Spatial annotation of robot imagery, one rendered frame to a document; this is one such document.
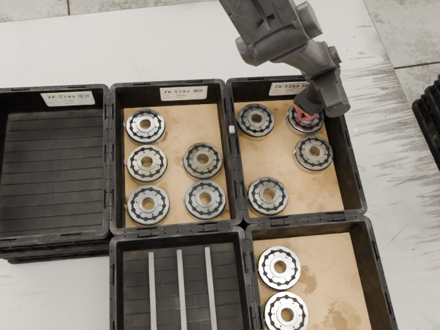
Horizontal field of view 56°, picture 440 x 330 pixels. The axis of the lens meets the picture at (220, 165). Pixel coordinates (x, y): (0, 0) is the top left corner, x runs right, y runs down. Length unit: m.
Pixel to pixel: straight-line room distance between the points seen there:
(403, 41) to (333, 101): 1.79
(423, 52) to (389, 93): 1.22
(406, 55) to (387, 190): 1.43
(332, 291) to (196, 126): 0.55
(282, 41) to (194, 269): 0.63
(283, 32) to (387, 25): 2.21
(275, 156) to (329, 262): 0.31
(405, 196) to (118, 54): 1.02
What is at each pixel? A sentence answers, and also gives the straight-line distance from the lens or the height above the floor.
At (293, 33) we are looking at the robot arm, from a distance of 0.58.
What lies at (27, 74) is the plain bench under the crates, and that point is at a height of 0.70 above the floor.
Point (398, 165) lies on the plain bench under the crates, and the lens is 1.41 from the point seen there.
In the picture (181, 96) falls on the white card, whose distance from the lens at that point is 1.15.
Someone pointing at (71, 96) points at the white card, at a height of 0.90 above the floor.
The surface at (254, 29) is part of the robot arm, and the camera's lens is 0.57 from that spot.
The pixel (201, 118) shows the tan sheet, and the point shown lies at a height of 0.83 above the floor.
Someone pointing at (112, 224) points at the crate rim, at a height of 0.93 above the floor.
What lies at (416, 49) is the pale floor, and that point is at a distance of 2.73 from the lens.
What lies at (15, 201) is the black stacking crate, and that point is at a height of 0.83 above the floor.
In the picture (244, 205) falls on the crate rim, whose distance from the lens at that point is 0.97.
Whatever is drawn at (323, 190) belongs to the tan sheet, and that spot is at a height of 0.83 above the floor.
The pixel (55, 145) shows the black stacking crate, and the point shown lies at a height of 0.83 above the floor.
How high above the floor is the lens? 1.85
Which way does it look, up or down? 66 degrees down
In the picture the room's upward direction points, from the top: 10 degrees clockwise
